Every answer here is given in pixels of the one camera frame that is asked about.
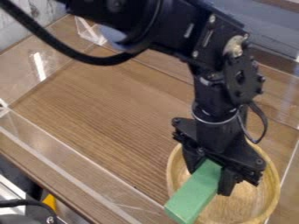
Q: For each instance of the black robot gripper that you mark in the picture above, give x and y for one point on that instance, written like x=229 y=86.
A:
x=221 y=139

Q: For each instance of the green rectangular block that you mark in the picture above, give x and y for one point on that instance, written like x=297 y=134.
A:
x=194 y=194

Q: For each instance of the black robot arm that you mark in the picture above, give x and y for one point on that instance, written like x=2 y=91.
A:
x=204 y=37

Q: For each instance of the yellow object under table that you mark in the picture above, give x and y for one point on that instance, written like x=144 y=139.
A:
x=50 y=201

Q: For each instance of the clear acrylic corner bracket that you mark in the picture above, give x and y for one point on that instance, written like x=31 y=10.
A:
x=90 y=32

